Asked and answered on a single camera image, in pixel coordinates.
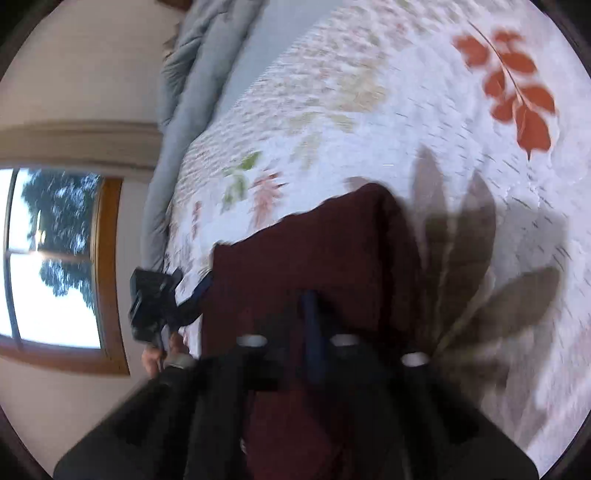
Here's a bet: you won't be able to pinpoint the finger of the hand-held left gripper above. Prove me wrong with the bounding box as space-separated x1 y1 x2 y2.
178 271 217 326

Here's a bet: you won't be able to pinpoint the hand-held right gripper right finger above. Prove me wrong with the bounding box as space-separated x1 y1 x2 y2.
301 292 539 480

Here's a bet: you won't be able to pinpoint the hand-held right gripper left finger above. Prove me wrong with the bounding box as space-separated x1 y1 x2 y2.
53 318 304 480

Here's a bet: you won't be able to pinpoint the maroon pants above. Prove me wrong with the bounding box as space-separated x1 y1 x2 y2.
198 183 426 480

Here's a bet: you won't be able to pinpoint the person's left hand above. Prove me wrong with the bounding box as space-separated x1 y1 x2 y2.
141 331 188 377

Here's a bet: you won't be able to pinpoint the wooden framed window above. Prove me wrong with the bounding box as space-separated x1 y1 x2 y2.
0 166 131 377

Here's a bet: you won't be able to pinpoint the beige pleated curtain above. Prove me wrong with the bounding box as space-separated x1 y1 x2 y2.
0 119 160 172

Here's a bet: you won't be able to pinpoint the grey-blue comforter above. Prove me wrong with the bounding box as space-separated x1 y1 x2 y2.
141 0 296 273

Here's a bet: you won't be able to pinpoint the floral quilted bedspread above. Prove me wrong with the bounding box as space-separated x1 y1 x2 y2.
164 0 589 472

